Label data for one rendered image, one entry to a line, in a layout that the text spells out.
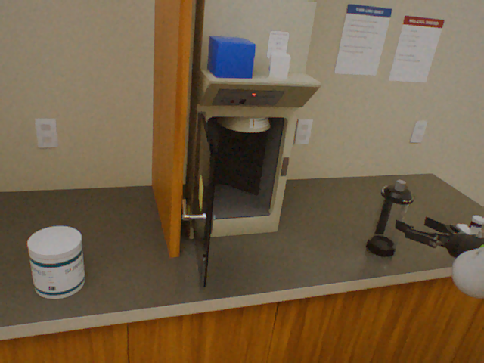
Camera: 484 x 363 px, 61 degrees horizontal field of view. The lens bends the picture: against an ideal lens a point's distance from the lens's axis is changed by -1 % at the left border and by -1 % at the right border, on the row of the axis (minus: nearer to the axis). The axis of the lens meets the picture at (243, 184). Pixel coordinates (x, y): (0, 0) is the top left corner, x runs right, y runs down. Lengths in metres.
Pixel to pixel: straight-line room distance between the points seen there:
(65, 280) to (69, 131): 0.67
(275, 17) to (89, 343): 1.03
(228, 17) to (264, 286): 0.77
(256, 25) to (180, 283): 0.76
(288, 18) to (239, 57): 0.22
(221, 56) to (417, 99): 1.26
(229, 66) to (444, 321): 1.30
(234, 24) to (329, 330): 1.03
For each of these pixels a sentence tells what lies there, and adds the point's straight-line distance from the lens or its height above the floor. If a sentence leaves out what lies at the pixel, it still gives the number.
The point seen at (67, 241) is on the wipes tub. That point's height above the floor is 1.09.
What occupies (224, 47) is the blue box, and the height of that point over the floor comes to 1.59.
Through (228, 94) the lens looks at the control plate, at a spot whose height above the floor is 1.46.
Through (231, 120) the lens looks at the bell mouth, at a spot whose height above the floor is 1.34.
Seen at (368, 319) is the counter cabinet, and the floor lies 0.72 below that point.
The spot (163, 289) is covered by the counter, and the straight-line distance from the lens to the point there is 1.23.
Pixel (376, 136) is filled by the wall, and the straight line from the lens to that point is 2.10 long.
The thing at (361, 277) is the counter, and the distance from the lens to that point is 1.41.
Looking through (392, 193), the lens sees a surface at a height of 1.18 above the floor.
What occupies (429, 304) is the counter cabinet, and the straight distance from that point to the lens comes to 1.75.
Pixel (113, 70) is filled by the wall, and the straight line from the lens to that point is 1.62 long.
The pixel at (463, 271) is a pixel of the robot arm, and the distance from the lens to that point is 1.06.
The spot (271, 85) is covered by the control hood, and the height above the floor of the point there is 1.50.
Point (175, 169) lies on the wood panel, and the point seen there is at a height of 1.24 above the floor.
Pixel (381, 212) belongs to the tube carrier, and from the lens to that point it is 1.47.
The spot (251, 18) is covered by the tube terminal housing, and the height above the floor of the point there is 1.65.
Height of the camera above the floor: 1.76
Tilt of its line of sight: 27 degrees down
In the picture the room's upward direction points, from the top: 7 degrees clockwise
